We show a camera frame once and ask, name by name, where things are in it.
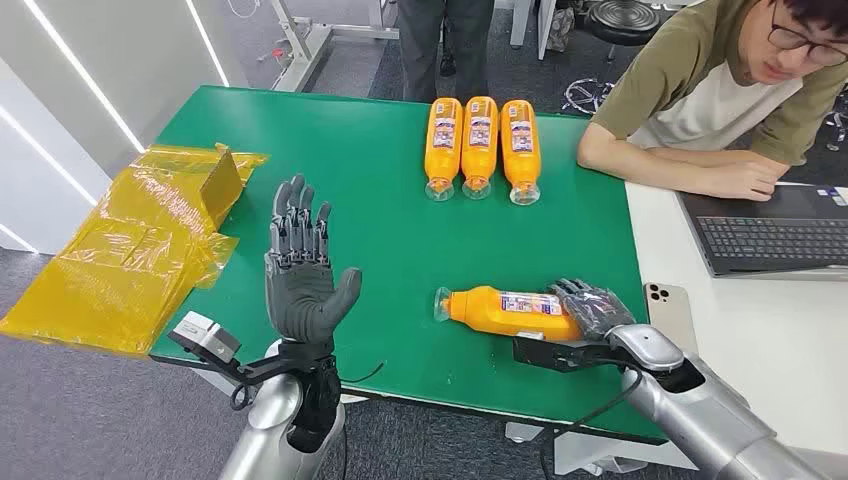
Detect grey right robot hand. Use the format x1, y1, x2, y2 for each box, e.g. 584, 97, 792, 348
548, 278, 637, 342

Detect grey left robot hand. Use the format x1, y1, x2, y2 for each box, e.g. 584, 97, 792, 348
264, 174, 364, 346

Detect orange bottle with clear cap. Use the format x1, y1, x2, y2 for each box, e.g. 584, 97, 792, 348
433, 285, 584, 343
424, 97, 464, 202
500, 99, 542, 206
460, 95, 499, 201

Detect pale smartphone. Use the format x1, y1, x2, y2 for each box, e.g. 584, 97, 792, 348
643, 282, 699, 356

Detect green table mat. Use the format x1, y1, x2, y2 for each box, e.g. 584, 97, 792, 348
150, 84, 667, 442

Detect white table foot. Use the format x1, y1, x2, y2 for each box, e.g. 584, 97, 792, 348
505, 422, 697, 478

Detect yellow plastic bag pile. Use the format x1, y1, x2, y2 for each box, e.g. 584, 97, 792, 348
0, 142, 270, 359

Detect black laptop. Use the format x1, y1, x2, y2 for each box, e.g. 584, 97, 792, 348
675, 182, 848, 281

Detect seated person's right hand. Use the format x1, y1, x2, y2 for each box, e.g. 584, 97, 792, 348
702, 158, 791, 203

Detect chrome chair base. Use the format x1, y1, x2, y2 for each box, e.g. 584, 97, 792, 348
563, 77, 617, 117

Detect seated person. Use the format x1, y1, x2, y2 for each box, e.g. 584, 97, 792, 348
576, 0, 848, 203

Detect standing person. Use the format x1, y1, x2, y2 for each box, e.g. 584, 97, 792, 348
396, 0, 496, 104

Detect black round stool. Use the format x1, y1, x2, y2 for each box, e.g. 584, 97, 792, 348
586, 0, 662, 62

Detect seated person's glasses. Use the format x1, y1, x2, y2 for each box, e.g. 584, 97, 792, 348
767, 3, 848, 68

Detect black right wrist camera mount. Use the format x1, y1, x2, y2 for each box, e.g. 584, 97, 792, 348
511, 331, 627, 374

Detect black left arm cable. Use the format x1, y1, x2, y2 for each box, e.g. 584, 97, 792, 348
341, 360, 386, 386

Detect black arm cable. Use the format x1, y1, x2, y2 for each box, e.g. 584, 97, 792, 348
341, 360, 386, 386
539, 370, 645, 480

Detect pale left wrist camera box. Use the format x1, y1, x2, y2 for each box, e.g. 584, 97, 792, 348
167, 311, 243, 366

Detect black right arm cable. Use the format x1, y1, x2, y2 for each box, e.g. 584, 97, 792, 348
539, 370, 645, 480

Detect white metal table frame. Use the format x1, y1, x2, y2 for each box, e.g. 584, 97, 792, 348
268, 0, 402, 94

